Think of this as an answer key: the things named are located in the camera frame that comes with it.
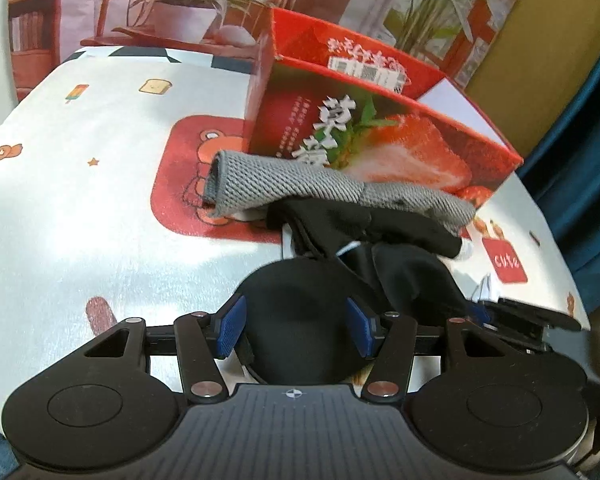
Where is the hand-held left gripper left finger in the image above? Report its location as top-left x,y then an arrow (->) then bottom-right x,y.
80,295 -> 248,403

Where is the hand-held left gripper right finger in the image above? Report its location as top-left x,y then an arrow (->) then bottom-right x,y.
345,297 -> 518,403

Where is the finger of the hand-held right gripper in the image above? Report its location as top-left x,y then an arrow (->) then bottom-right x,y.
472,297 -> 583,332
490,324 -> 553,356

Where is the black padded cloth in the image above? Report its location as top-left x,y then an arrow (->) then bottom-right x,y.
237,242 -> 473,386

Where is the black glove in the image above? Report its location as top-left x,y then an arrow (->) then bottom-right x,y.
266,197 -> 465,261

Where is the grey knit cloth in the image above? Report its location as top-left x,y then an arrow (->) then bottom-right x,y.
202,150 -> 477,237

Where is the red cardboard box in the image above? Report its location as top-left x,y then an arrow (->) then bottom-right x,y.
244,7 -> 525,211

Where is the teal curtain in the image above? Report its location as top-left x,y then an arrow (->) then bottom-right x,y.
517,0 -> 600,321

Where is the cartoon printed tablecloth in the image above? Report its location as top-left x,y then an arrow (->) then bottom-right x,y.
0,46 -> 592,441

